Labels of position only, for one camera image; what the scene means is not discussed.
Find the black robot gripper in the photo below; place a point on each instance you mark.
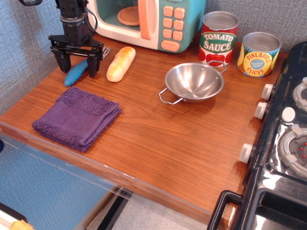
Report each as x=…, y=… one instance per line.
x=77, y=40

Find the blue handled metal fork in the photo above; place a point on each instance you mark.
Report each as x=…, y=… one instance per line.
x=75, y=73

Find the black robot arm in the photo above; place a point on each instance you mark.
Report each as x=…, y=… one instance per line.
x=73, y=8

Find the purple folded rag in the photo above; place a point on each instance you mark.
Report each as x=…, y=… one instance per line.
x=77, y=119

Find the white stove knob middle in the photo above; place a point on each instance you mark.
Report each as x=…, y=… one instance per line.
x=260, y=110

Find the white stove knob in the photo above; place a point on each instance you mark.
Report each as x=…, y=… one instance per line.
x=266, y=92
x=245, y=153
x=260, y=110

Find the white stove knob bottom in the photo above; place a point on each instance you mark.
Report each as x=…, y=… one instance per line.
x=245, y=153

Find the white stove knob top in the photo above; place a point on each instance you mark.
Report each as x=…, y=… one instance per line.
x=266, y=92

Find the black toy stove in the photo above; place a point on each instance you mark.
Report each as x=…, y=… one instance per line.
x=275, y=183

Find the toy bread loaf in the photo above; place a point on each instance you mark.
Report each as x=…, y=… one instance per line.
x=120, y=64

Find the orange microwave turntable plate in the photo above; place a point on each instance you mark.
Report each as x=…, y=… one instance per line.
x=129, y=16

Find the teal toy microwave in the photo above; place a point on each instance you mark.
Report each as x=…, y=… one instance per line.
x=165, y=25

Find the tomato sauce can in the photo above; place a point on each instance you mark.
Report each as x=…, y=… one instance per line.
x=218, y=36

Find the orange object bottom left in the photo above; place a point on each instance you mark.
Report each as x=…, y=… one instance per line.
x=21, y=225

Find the pineapple slices can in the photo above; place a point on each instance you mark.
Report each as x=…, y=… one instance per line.
x=258, y=54

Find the small steel bowl with handles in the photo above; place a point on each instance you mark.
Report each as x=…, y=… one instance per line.
x=194, y=82

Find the black oven door handle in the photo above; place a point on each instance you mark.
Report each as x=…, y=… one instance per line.
x=225, y=197

